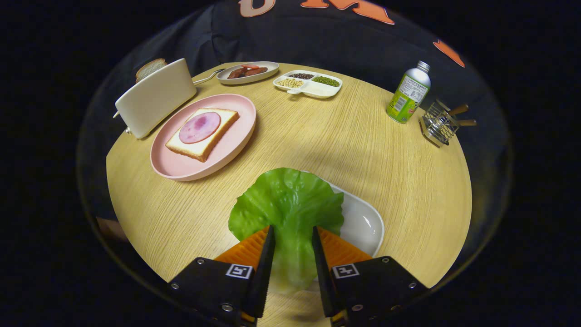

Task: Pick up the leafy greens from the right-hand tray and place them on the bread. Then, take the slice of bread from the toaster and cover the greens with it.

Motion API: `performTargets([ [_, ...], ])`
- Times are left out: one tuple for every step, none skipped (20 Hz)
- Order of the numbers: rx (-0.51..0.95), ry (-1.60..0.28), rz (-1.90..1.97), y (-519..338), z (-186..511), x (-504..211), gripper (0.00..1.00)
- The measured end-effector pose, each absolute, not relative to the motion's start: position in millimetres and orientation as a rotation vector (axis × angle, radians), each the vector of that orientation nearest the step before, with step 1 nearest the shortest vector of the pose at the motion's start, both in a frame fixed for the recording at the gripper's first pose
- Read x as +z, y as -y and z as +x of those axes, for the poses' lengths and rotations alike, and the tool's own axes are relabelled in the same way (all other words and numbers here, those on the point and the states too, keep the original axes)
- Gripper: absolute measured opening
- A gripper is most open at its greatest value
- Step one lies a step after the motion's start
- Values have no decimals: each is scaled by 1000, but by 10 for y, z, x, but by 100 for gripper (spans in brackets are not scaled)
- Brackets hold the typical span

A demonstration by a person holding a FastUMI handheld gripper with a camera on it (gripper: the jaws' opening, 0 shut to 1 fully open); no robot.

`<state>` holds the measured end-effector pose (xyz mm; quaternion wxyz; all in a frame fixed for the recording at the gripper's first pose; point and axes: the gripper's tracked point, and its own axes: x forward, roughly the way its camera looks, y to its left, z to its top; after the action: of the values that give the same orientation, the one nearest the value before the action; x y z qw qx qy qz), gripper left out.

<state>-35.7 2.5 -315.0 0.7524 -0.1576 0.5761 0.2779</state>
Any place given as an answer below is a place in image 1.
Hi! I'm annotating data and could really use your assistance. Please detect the silver bottle green label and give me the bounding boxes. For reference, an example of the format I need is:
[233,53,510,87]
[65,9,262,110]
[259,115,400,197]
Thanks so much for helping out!
[386,60,431,124]

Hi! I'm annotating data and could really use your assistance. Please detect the metal rack wooden handles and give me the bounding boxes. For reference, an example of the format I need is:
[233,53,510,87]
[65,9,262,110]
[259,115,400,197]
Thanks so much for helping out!
[419,100,477,148]

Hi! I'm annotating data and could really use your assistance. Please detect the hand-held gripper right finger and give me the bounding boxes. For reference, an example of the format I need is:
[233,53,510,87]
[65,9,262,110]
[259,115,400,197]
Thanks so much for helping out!
[311,225,429,327]

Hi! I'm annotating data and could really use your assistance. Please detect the white toaster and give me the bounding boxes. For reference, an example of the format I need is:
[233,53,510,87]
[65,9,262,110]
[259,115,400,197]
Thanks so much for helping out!
[113,58,198,139]

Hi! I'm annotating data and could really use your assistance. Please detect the white oval plate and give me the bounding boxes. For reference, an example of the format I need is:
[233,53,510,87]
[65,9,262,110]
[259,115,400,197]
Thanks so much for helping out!
[327,182,385,258]

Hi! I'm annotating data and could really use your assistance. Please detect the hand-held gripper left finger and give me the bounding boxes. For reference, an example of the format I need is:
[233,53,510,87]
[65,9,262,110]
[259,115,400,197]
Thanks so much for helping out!
[167,225,276,327]

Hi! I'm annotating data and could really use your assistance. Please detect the white toaster cable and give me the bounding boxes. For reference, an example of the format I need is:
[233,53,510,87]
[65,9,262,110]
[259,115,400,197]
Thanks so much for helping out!
[193,68,226,86]

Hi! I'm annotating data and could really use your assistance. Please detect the black backdrop cloth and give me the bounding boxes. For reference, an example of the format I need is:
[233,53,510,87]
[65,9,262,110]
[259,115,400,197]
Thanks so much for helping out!
[77,0,513,228]

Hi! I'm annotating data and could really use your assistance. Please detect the square white toast slice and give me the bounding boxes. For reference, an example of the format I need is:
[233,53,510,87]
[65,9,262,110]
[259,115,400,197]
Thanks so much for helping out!
[165,108,240,163]

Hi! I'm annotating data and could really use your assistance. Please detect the green lettuce leaf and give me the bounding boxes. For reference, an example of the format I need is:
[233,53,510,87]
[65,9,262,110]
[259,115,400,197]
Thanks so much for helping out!
[228,167,345,291]

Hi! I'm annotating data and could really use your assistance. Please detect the round pink ham slice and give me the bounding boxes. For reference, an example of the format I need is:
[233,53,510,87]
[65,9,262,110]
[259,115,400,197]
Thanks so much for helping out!
[178,112,222,144]

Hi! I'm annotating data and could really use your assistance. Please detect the white divided bean dish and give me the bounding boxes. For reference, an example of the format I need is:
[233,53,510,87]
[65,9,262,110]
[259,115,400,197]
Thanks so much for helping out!
[273,70,343,99]

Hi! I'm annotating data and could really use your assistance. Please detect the pink round plate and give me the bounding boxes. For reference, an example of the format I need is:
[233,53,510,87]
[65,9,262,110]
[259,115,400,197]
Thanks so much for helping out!
[150,94,257,182]

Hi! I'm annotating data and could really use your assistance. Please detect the white round meat plate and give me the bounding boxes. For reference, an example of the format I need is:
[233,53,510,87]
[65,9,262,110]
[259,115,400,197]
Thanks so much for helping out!
[217,61,280,85]

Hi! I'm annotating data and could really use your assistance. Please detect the brown-crust bread slice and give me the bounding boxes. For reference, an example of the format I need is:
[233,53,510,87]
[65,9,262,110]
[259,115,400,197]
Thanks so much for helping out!
[135,58,167,84]

